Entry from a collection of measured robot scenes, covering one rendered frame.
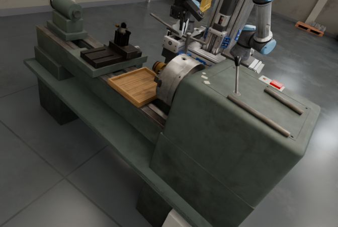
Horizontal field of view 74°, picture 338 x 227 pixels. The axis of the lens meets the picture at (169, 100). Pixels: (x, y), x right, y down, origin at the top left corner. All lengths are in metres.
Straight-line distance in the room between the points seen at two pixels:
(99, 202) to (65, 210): 0.24
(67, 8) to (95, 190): 1.44
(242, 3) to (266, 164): 1.26
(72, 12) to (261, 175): 1.72
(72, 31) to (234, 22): 1.32
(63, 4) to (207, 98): 1.45
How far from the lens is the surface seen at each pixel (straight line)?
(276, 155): 0.99
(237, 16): 1.94
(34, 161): 2.23
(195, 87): 1.02
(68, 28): 2.05
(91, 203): 1.97
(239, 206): 1.24
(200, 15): 1.10
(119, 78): 1.59
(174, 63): 1.23
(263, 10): 1.48
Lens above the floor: 1.75
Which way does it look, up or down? 35 degrees down
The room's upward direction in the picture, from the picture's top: 18 degrees clockwise
